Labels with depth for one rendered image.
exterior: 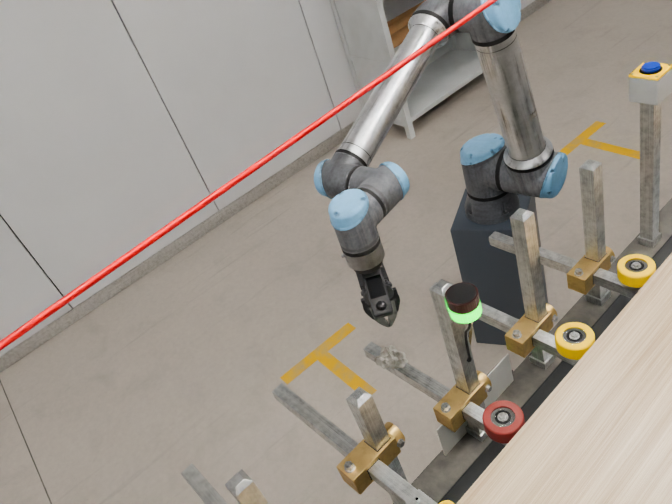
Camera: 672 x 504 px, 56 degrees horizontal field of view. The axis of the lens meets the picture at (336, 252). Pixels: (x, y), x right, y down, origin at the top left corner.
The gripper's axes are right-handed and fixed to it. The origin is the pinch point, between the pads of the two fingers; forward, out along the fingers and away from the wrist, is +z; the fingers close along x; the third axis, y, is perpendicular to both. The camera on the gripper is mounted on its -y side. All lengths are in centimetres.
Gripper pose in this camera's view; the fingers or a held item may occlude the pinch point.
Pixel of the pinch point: (389, 324)
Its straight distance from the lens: 156.7
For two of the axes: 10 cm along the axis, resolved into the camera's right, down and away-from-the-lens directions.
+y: -1.6, -5.8, 8.0
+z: 2.9, 7.5, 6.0
